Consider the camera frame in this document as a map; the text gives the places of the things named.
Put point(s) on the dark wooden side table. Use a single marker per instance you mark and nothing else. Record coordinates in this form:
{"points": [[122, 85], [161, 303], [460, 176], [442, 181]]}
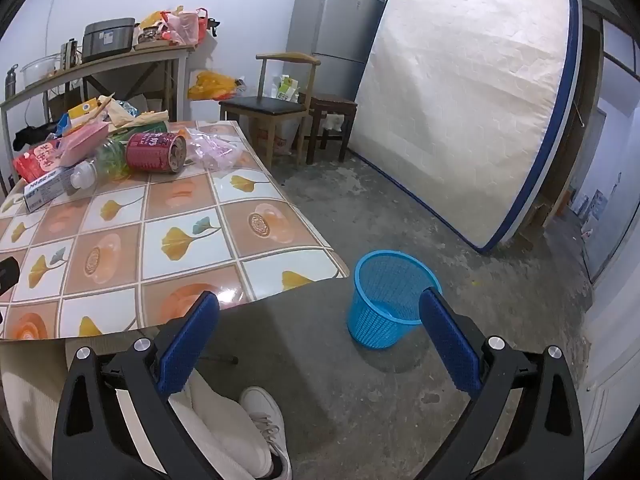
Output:
{"points": [[262, 106]]}

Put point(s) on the blue plastic wastebasket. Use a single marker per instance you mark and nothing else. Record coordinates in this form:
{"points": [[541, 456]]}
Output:
{"points": [[380, 320]]}

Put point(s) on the red drink can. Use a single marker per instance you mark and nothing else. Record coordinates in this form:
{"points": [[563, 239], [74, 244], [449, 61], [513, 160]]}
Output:
{"points": [[150, 152]]}

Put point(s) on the black cloth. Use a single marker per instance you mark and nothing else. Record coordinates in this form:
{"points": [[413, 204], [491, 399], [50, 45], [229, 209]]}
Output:
{"points": [[30, 135]]}

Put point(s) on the white mattress with blue edge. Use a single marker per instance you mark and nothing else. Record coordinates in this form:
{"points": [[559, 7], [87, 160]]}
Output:
{"points": [[465, 100]]}

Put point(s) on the white sneaker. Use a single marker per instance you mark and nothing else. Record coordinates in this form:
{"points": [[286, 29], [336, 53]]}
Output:
{"points": [[265, 410]]}

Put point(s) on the grey rice cooker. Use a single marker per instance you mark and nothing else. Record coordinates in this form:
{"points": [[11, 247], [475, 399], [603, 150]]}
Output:
{"points": [[107, 40]]}

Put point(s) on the brown paper bag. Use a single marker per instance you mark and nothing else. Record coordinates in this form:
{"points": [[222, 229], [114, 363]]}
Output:
{"points": [[117, 110]]}

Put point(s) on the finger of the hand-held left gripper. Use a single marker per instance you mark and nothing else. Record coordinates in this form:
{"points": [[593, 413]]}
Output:
{"points": [[9, 274]]}

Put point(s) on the white printed sack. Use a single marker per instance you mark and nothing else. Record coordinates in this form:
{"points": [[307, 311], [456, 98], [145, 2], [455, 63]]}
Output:
{"points": [[282, 135]]}

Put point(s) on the clear glass bowl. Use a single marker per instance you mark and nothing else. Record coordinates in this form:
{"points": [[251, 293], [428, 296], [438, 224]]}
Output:
{"points": [[40, 70]]}

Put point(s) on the red snack bag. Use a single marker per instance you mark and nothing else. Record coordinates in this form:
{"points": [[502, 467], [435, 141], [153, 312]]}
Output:
{"points": [[37, 160]]}

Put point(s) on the green plastic bottle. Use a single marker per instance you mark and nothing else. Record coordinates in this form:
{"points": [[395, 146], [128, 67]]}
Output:
{"points": [[107, 160]]}

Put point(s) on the clear plastic bag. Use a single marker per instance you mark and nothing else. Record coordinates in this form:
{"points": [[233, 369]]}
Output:
{"points": [[215, 152]]}

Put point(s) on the silver refrigerator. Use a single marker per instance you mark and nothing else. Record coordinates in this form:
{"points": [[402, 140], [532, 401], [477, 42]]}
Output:
{"points": [[330, 20]]}

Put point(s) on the person's leg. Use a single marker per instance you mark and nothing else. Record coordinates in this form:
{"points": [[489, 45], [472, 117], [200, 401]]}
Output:
{"points": [[220, 422]]}

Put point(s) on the white door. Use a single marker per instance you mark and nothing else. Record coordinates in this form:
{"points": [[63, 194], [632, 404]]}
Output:
{"points": [[615, 385]]}

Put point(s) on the yellow plastic bag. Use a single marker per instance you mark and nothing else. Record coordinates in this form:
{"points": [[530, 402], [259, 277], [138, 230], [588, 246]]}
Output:
{"points": [[210, 86]]}

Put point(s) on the green white carton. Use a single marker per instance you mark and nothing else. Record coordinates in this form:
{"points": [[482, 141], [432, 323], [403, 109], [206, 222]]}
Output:
{"points": [[286, 89]]}

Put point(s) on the pink plastic bag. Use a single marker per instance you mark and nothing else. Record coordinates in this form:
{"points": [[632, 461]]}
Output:
{"points": [[180, 27]]}

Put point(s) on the yellow white cardboard box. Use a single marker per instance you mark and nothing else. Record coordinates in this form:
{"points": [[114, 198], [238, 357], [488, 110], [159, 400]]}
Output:
{"points": [[82, 110]]}

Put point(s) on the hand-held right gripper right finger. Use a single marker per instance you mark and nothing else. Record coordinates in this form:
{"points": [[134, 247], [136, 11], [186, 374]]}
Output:
{"points": [[450, 340]]}

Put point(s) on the red plastic bag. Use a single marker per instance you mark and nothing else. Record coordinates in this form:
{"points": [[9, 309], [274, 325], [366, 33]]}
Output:
{"points": [[202, 25]]}

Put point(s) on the dark wooden stool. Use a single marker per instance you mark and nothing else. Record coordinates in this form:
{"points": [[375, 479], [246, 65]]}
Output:
{"points": [[332, 101]]}

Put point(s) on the blue white cardboard box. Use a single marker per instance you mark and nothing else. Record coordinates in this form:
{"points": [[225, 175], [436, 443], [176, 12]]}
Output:
{"points": [[45, 192]]}

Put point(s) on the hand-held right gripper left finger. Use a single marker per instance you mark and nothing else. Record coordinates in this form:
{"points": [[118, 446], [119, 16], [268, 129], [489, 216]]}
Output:
{"points": [[187, 345]]}

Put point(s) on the metal flask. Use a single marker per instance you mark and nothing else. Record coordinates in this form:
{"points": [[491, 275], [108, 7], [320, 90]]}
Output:
{"points": [[11, 82]]}

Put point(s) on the pink sponge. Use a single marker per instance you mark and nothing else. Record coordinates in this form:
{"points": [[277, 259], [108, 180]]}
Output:
{"points": [[82, 142]]}

